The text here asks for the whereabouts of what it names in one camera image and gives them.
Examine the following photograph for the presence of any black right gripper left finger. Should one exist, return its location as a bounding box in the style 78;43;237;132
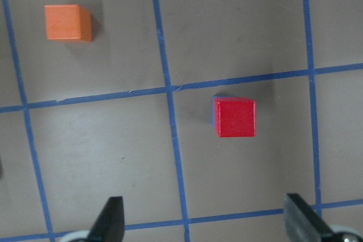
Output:
88;196;125;242

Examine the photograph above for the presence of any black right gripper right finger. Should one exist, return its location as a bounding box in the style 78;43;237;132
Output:
284;193;334;242

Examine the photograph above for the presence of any red wooden block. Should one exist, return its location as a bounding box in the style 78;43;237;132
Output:
214;96;256;138

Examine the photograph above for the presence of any blue wooden block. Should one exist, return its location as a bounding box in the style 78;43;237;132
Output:
210;95;227;128

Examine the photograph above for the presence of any orange wooden block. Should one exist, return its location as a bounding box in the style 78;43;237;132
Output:
44;4;93;43

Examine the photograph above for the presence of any brown grid table mat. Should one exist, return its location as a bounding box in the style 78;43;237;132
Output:
1;0;362;241

